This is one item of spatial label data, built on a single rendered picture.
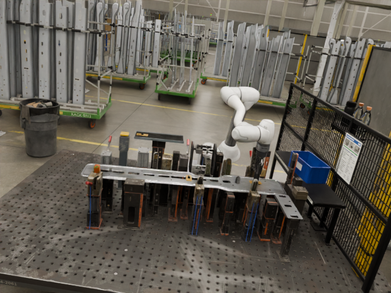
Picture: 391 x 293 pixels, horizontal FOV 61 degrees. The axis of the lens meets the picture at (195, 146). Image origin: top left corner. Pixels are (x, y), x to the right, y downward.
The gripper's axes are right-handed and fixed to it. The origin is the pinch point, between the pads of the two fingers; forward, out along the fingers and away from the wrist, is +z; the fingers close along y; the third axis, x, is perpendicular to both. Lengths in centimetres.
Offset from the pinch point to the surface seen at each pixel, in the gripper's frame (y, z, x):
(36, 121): -219, 51, -231
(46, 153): -227, 100, -222
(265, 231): 22.9, 27.8, 6.3
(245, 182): -0.6, 5.4, -6.8
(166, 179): 5, 5, -62
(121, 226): 19, 35, -88
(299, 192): 16.8, 0.1, 25.0
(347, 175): 16, -14, 55
